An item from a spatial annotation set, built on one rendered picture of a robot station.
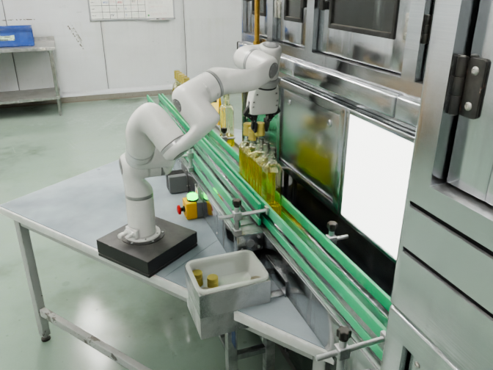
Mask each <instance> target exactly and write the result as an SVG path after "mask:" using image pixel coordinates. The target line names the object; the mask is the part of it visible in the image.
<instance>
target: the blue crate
mask: <svg viewBox="0 0 493 370"><path fill-rule="evenodd" d="M21 46H34V36H33V32H32V25H19V26H0V48H5V47H21Z"/></svg>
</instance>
